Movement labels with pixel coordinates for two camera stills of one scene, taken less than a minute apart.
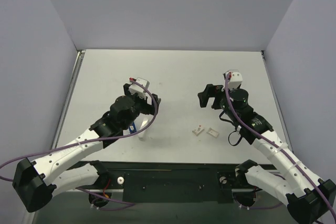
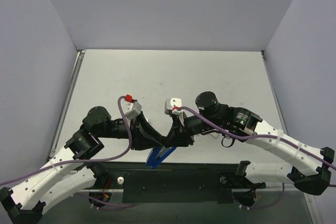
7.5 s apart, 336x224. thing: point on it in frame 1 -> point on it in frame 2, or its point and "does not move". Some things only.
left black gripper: (148, 104) -> (137, 131)
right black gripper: (216, 96) -> (180, 128)
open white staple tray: (212, 132) does not move
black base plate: (167, 182) does not move
